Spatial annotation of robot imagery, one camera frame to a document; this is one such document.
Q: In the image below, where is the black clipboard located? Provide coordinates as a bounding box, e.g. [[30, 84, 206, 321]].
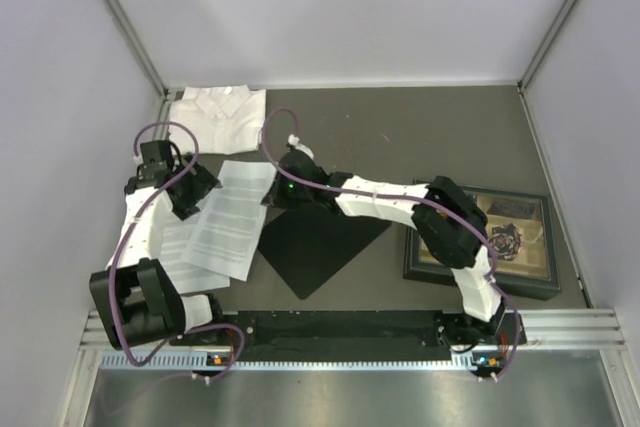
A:
[[258, 206, 390, 300]]

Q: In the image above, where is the printed paper sheet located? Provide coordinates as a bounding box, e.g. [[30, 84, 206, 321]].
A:
[[181, 160, 276, 281], [159, 198, 231, 295]]

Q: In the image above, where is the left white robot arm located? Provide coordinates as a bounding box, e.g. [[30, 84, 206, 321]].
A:
[[89, 140, 227, 350]]

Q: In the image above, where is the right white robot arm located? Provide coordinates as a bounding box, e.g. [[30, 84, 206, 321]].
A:
[[259, 148, 522, 345]]

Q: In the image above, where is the folded white shirt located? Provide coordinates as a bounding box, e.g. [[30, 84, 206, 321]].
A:
[[169, 85, 266, 155]]

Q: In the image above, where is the dark patterned item in box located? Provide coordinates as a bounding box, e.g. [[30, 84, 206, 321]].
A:
[[488, 199, 530, 261]]

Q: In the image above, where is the dark framed compartment box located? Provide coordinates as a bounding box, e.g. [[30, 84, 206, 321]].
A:
[[402, 177, 562, 302]]

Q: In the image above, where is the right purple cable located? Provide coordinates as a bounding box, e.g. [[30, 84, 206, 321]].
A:
[[260, 106, 524, 381]]

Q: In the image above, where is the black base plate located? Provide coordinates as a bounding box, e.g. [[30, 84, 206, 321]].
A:
[[169, 309, 526, 351]]

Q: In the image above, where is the slotted cable duct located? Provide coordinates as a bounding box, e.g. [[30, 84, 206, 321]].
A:
[[99, 352, 476, 372]]

